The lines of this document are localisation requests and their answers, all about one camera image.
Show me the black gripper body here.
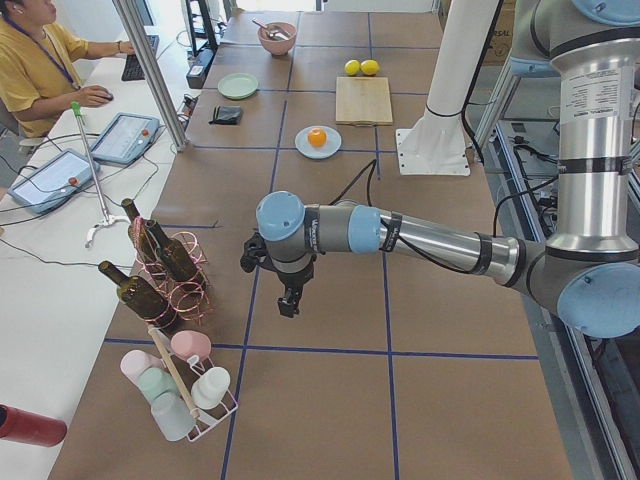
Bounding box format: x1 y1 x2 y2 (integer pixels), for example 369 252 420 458
240 232 316 290

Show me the orange fruit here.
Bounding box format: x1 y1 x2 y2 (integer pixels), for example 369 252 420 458
306 127 328 148

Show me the white round plate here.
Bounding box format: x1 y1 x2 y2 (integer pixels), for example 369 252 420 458
294 126 342 160

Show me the light green plate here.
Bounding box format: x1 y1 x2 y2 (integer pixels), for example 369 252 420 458
217 73 259 100

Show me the pink cup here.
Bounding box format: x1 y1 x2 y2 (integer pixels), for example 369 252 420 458
170 330 212 361

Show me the white cup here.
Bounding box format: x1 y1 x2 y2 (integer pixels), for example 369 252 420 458
191 366 231 410

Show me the dark wine bottle upper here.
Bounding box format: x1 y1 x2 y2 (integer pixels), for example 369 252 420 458
98 261 182 335

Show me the white cup rack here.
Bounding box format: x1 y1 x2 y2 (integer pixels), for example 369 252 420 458
137 327 238 442

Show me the grey folded cloth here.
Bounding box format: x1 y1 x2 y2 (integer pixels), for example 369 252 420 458
209 105 243 125

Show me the far teach pendant tablet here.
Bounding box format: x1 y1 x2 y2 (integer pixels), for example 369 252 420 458
91 112 160 166

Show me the teach pendant tablet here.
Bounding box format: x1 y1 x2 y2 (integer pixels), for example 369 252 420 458
8 149 93 214
91 112 160 166

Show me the wooden cutting board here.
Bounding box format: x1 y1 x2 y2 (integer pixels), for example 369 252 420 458
335 77 393 126

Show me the lower yellow lemon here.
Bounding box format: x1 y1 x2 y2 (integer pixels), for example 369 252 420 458
344 59 361 76

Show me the yellow lemon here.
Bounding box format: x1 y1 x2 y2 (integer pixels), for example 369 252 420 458
360 59 380 76
344 59 361 76

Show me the pink bowl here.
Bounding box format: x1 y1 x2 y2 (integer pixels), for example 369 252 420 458
258 22 297 56

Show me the upper yellow lemon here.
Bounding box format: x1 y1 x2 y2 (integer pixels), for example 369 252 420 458
360 59 380 76

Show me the black keyboard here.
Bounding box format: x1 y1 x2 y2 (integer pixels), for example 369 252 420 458
121 34 160 82

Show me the metal scoop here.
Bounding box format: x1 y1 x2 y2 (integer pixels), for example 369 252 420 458
252 18 291 40

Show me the near teach pendant tablet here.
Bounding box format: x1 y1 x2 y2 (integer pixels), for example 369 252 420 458
8 149 93 214

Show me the person in yellow shirt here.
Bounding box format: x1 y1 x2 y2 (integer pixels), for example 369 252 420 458
1 1 134 138

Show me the red cylinder bottle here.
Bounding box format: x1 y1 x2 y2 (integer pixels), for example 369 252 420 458
1 405 67 447

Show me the copper wire bottle rack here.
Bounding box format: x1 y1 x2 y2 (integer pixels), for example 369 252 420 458
128 214 212 326

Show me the aluminium frame post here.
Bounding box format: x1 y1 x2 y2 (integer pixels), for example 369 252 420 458
113 0 188 152

